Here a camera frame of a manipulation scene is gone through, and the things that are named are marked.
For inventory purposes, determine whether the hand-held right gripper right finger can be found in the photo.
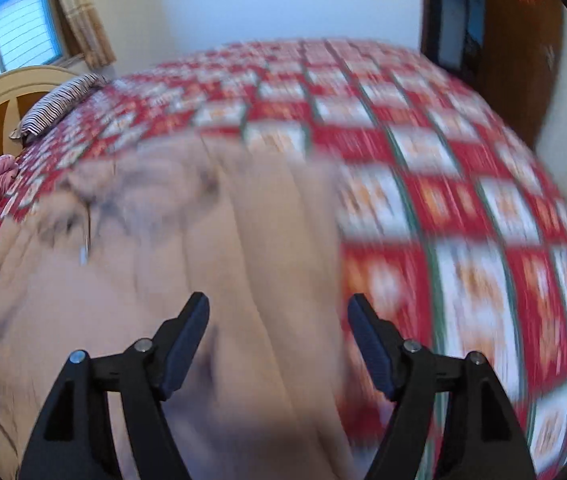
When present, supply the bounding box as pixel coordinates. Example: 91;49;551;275
347;293;537;480

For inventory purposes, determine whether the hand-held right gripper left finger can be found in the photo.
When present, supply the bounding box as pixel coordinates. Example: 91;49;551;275
18;291;210;480

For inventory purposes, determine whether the pale quilted puffer jacket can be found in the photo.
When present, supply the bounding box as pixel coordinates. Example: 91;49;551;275
0;135;364;480

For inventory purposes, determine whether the striped pillow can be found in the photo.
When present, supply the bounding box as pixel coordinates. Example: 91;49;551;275
10;72;107;141

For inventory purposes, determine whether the bed with red patterned cover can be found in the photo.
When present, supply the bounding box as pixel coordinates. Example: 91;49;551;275
0;37;567;480

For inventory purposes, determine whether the narrow beige floral curtain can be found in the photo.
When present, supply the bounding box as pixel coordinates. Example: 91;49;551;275
56;0;117;68

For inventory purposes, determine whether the brown wooden door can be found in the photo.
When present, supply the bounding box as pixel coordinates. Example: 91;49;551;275
473;0;564;151

